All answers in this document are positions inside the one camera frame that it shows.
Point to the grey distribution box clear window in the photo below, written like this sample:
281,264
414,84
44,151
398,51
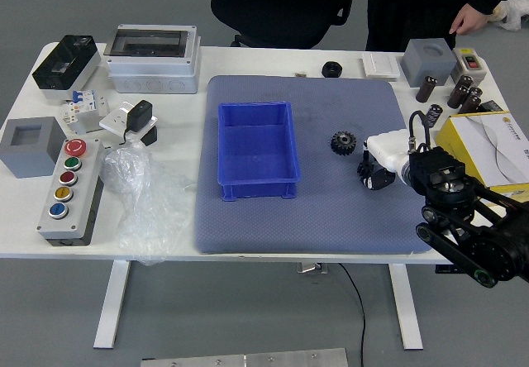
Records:
153,69

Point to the metal plate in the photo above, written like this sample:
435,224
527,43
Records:
248,358

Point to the white socket panel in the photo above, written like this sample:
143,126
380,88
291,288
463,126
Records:
113,121

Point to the small metal piece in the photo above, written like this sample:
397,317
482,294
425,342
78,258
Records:
300,74

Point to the black table control panel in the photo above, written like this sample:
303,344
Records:
446,269

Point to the white blue circuit breaker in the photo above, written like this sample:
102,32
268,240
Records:
87,100

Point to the black capacitor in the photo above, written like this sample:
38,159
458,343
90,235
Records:
434,115

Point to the grey five-button control station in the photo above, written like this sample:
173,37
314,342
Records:
66,226

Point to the white table leg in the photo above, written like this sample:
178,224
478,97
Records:
111,305
407,309

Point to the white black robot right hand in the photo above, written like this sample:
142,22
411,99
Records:
386,148

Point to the small black module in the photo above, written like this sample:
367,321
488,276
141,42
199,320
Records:
492,107

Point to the metal under-table bracket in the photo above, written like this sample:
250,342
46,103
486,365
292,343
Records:
312,268

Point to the white wall switch panel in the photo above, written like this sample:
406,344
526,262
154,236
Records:
380,65

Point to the black office chair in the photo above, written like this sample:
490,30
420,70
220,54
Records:
281,7

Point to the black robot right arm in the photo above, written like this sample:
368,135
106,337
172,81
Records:
446,177

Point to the small black box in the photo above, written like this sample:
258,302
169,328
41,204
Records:
151,135

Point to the black power adapter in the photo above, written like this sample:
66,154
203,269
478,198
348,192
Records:
138,115

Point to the person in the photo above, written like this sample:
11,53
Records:
413,7

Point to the yellow white cardboard box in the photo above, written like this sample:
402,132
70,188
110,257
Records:
475,144

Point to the clear plastic bag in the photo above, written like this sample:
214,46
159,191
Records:
140,201

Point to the white plush toy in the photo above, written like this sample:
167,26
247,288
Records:
514,9

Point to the person's left hand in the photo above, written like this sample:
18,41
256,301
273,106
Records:
471,17

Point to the grey cube square recess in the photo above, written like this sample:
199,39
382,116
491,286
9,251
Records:
25,160

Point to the grey cube round recess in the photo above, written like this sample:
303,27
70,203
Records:
425,67

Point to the blue-grey mat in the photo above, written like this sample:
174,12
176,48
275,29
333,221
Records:
330,218

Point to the white orange circuit breaker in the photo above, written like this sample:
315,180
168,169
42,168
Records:
70,112

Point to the grey two-button switch box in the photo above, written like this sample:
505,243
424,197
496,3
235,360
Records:
469,63

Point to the large black gear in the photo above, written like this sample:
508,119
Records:
343,144

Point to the blue plastic bin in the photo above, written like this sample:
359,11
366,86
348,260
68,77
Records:
256,152

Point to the black-lidded white enclosure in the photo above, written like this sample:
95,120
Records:
62,67

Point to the brown capacitor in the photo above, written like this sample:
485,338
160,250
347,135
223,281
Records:
473,99
458,92
425,90

